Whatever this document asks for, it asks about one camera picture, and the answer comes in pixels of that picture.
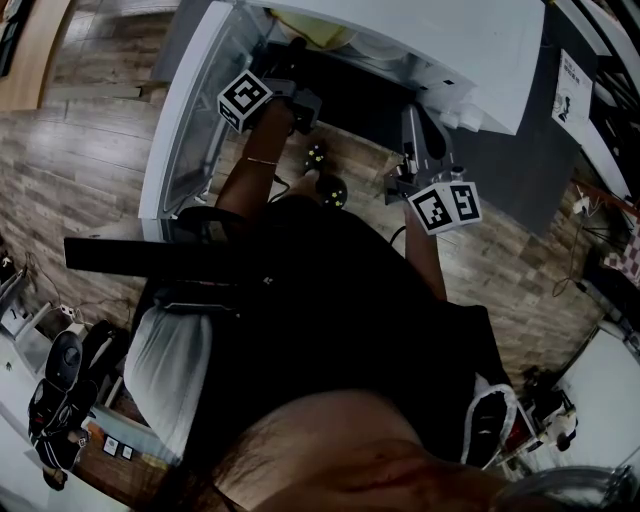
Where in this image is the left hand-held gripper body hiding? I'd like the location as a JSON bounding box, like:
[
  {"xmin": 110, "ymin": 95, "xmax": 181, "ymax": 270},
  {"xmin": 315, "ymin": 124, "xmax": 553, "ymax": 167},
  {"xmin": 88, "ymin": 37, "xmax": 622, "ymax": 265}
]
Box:
[{"xmin": 217, "ymin": 69, "xmax": 324, "ymax": 136}]

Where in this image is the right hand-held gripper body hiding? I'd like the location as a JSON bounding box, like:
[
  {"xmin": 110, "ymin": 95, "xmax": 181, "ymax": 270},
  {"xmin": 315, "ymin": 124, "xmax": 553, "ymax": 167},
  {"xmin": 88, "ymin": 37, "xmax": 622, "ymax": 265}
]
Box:
[{"xmin": 383, "ymin": 164, "xmax": 483, "ymax": 236}]

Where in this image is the white microwave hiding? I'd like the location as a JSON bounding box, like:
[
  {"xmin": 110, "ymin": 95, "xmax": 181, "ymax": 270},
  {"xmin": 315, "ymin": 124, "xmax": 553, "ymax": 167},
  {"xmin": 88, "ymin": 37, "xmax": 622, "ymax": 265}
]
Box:
[{"xmin": 138, "ymin": 0, "xmax": 546, "ymax": 245}]

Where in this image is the person's right forearm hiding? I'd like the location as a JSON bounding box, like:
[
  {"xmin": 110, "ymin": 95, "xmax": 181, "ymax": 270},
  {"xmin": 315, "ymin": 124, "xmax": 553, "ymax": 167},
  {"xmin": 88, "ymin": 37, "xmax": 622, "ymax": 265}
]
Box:
[{"xmin": 402, "ymin": 207, "xmax": 450, "ymax": 302}]

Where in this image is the person's left forearm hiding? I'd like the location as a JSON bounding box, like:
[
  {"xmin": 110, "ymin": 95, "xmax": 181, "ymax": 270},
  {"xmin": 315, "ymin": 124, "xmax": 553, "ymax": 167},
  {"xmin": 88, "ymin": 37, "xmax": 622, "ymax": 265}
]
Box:
[{"xmin": 214, "ymin": 102, "xmax": 297, "ymax": 215}]

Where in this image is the dark grey table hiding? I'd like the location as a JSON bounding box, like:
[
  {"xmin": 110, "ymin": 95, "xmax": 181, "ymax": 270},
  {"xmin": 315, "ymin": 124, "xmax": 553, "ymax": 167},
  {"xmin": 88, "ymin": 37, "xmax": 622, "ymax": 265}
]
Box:
[{"xmin": 164, "ymin": 0, "xmax": 602, "ymax": 240}]

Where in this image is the black shoe with yellow dots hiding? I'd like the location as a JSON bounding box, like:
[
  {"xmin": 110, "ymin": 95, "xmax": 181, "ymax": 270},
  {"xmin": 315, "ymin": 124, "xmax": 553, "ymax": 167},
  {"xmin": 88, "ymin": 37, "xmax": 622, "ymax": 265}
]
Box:
[
  {"xmin": 301, "ymin": 140, "xmax": 329, "ymax": 177},
  {"xmin": 317, "ymin": 174, "xmax": 349, "ymax": 209}
]

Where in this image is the person's left leg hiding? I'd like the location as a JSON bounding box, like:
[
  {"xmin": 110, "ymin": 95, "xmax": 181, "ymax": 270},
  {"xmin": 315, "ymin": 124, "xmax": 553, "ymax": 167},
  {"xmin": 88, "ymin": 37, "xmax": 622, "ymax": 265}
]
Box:
[{"xmin": 289, "ymin": 168, "xmax": 322, "ymax": 199}]

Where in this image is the white printed paper sheet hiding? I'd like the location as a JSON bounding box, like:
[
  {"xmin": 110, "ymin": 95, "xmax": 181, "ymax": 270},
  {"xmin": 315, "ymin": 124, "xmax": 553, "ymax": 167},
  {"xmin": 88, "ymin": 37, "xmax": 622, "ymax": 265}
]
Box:
[{"xmin": 550, "ymin": 47, "xmax": 595, "ymax": 139}]

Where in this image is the wooden coat rack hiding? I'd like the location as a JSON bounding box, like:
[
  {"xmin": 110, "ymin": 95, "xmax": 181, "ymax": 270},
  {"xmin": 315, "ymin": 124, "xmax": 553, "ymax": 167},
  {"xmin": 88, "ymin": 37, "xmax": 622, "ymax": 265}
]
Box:
[{"xmin": 569, "ymin": 177, "xmax": 640, "ymax": 219}]

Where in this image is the person's black and white top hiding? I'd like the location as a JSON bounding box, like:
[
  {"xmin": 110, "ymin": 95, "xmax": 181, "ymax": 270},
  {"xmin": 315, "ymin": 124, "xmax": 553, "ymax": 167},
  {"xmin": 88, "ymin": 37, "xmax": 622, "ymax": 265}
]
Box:
[{"xmin": 123, "ymin": 194, "xmax": 519, "ymax": 470}]

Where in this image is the black metal railing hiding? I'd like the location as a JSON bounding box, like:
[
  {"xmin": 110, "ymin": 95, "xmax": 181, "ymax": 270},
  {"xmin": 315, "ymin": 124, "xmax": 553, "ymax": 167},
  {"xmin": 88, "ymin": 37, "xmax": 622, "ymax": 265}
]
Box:
[{"xmin": 552, "ymin": 0, "xmax": 640, "ymax": 201}]

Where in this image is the black mounted phone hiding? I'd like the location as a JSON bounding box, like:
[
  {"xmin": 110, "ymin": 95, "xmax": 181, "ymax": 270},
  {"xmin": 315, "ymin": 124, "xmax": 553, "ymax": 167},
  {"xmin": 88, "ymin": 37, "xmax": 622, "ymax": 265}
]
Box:
[{"xmin": 63, "ymin": 236, "xmax": 264, "ymax": 282}]

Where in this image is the checkered tablecloth table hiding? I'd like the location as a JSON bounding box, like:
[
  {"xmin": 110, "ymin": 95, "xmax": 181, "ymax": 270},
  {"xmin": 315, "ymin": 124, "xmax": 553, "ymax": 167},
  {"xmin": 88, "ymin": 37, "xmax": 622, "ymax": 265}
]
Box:
[{"xmin": 601, "ymin": 224, "xmax": 640, "ymax": 291}]

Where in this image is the light wooden desk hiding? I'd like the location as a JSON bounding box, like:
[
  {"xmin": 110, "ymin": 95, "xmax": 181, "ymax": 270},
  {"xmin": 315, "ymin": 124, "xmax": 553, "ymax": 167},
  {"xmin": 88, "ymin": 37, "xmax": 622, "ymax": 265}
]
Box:
[{"xmin": 0, "ymin": 0, "xmax": 157, "ymax": 113}]

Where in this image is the red panel box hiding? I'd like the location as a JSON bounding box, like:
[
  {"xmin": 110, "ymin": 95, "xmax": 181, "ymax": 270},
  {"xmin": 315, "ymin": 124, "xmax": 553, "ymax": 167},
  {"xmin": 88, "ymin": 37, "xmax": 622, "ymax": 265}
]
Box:
[{"xmin": 503, "ymin": 399, "xmax": 545, "ymax": 455}]

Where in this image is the white table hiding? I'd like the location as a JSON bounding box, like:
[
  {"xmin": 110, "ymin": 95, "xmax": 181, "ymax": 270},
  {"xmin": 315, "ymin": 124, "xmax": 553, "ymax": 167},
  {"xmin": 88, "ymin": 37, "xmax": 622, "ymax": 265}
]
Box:
[{"xmin": 553, "ymin": 327, "xmax": 640, "ymax": 474}]

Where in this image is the person's face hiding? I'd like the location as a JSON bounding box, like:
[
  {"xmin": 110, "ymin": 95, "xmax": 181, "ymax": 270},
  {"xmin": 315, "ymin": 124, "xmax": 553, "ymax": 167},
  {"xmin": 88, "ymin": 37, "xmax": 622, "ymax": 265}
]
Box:
[{"xmin": 212, "ymin": 388, "xmax": 504, "ymax": 512}]

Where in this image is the black backpack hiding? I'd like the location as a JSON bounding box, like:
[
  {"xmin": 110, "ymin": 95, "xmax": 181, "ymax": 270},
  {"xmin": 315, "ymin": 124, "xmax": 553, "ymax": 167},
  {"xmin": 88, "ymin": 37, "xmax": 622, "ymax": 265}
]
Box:
[{"xmin": 26, "ymin": 318, "xmax": 132, "ymax": 492}]

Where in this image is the black picture frame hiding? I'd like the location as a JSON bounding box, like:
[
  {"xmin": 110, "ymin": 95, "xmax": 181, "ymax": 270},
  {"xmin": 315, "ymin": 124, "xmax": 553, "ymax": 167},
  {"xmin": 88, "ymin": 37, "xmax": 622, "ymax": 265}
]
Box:
[{"xmin": 0, "ymin": 0, "xmax": 24, "ymax": 79}]

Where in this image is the grey head mount rim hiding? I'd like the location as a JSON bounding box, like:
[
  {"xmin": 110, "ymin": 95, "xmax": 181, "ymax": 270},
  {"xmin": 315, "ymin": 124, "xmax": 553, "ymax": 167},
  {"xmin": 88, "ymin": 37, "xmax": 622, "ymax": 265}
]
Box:
[{"xmin": 492, "ymin": 463, "xmax": 637, "ymax": 512}]

